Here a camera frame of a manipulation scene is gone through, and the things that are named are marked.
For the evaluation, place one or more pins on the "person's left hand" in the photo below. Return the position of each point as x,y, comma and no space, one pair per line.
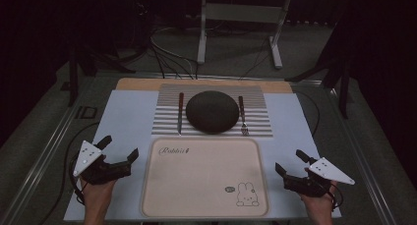
96,197

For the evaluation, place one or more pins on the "person's right hand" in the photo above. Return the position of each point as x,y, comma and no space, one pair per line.
319,205

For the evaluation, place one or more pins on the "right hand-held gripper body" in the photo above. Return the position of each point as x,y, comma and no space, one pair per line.
331,171

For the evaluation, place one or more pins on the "beige mat with rabbit print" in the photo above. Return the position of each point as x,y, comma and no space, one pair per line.
200,182

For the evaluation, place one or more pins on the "grey striped placemat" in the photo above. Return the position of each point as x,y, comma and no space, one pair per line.
167,120

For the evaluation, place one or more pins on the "black tripod stand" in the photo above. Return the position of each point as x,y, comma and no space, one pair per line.
337,74
88,63

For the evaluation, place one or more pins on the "dark round plate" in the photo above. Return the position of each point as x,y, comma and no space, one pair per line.
212,112

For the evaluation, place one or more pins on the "aluminium floor rail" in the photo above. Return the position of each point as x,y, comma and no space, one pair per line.
46,153
364,166

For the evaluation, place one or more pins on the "light blue table sheet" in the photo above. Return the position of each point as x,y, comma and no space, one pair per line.
128,120

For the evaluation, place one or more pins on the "grey metal stand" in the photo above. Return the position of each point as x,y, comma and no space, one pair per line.
241,12

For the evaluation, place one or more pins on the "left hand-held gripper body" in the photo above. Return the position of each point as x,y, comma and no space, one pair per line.
87,156

